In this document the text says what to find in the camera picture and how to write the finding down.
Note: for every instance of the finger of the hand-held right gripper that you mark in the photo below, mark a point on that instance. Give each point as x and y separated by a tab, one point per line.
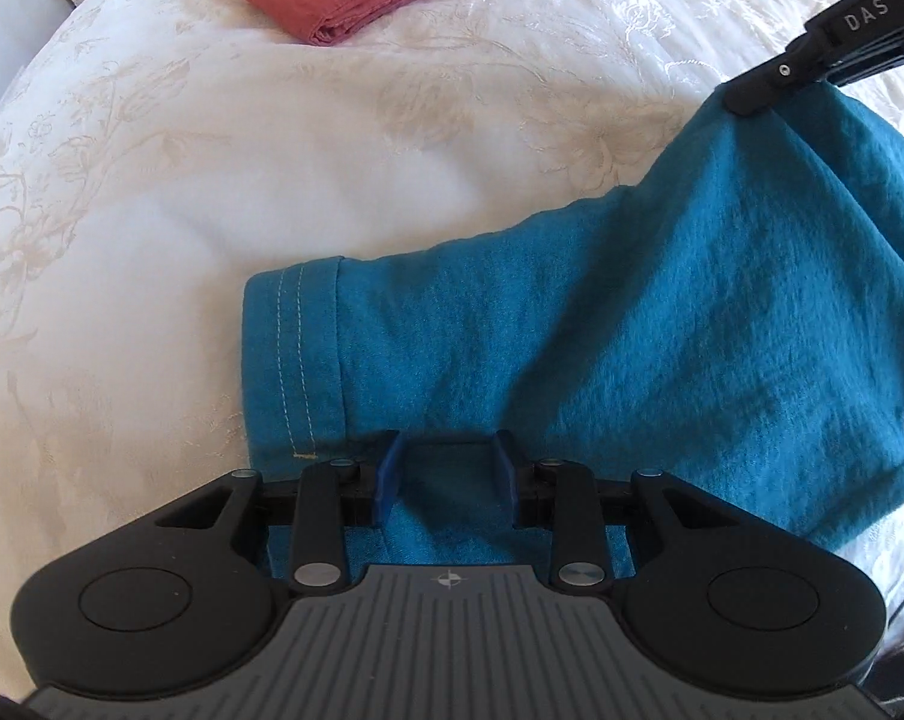
767	82

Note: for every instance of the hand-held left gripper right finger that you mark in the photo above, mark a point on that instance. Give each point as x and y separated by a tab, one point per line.
506	477

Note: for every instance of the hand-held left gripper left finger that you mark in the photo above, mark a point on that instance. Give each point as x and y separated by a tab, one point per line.
389	481

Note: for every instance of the teal pants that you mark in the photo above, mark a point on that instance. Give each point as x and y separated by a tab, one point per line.
609	330

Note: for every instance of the white floral bedspread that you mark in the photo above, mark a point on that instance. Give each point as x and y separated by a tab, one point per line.
159	202

